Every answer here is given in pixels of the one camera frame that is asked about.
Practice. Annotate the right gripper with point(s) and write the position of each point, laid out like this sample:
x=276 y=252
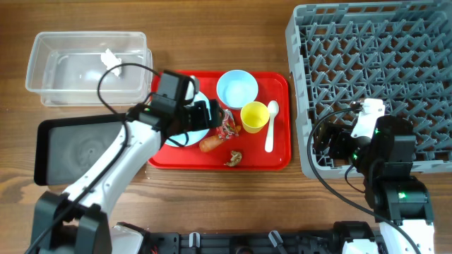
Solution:
x=341 y=133

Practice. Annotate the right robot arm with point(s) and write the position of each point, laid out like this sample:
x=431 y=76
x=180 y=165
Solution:
x=398 y=201

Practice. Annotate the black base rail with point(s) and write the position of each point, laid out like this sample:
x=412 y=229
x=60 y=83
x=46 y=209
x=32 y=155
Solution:
x=303 y=242

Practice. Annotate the light blue plate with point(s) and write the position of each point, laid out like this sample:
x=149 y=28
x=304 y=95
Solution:
x=192 y=135

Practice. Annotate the grey dishwasher rack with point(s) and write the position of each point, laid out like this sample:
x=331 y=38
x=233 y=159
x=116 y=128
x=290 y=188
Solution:
x=398 y=51

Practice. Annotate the orange carrot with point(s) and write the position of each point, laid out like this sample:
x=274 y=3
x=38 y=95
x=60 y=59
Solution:
x=212 y=142

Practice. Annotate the white plastic spoon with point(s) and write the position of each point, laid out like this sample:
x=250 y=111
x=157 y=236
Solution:
x=273 y=110

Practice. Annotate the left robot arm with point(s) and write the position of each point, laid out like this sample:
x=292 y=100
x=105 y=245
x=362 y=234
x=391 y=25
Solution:
x=77 y=220

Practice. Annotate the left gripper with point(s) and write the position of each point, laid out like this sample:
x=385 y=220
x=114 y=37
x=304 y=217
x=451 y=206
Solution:
x=203 y=121

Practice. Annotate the ginger root piece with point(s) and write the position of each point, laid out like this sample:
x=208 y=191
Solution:
x=236 y=158

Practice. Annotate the white tissue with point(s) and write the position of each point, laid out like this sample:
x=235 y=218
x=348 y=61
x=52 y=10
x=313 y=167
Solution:
x=110 y=60

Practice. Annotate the yellow plastic cup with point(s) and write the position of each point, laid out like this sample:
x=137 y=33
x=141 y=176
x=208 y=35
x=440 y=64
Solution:
x=254 y=117

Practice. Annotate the light blue bowl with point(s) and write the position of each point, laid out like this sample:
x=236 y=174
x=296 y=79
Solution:
x=236 y=88

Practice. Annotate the red serving tray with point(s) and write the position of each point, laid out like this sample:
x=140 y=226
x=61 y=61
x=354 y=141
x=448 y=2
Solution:
x=271 y=86

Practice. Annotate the black waste tray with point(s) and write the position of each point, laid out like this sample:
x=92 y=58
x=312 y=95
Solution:
x=67 y=148

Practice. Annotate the clear plastic waste bin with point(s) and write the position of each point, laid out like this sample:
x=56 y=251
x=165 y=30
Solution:
x=65 y=68

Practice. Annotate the red candy wrapper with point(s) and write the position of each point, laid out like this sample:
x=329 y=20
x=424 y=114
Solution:
x=227 y=125

